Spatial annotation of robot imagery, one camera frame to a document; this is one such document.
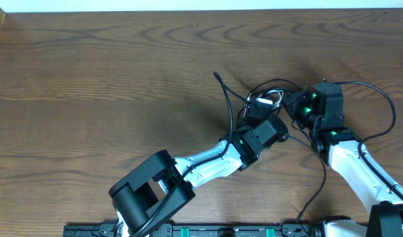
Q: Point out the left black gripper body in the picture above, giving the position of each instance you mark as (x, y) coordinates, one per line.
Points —
(249, 122)

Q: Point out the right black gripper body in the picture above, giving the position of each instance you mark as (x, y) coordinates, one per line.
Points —
(299, 107)

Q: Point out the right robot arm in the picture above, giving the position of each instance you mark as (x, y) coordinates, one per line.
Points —
(321, 111)

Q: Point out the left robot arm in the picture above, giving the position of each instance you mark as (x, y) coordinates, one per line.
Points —
(154, 191)

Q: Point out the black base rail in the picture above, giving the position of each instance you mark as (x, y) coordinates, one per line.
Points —
(221, 230)

